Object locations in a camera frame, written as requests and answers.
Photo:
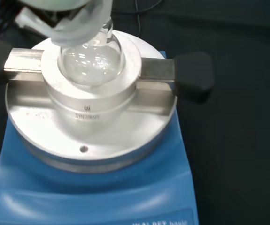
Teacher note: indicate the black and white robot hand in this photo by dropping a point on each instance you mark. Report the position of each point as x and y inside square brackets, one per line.
[73, 25]

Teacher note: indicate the black bench cloth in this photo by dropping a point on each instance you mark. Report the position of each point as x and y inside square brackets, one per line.
[238, 145]

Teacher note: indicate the heater with blue base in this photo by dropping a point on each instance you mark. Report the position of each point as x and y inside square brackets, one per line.
[94, 182]

